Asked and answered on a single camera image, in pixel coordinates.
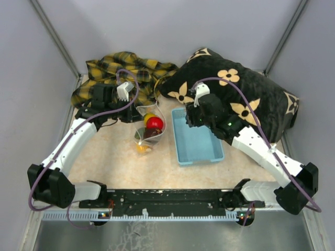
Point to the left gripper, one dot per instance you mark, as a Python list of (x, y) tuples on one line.
[(132, 114)]

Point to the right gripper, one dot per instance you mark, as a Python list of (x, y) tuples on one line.
[(191, 111)]

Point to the light blue plastic basket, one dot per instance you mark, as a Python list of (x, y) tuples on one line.
[(196, 145)]

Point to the black floral pillow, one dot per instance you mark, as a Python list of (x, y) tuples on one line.
[(246, 93)]

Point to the orange yellow fruit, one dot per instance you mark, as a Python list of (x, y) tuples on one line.
[(147, 116)]

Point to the red apple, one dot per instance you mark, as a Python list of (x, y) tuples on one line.
[(155, 122)]

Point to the clear zip top bag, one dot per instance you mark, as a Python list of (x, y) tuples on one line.
[(155, 109)]

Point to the large dark red fruit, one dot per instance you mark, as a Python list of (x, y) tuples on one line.
[(151, 132)]

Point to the small yellow fruit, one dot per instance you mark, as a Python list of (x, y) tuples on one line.
[(143, 149)]

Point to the green orange mango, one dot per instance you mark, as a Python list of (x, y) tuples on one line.
[(139, 133)]

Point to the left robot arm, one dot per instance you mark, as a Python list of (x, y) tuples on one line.
[(49, 180)]

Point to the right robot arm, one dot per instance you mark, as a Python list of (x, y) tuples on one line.
[(295, 183)]

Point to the yellow plaid shirt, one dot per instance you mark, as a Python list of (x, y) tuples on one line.
[(150, 74)]

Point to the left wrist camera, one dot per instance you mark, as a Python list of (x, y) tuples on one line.
[(123, 91)]

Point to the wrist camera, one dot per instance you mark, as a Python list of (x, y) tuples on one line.
[(200, 90), (123, 91)]

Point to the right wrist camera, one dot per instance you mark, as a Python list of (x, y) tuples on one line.
[(200, 90)]

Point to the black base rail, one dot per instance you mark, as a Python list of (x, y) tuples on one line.
[(171, 202)]

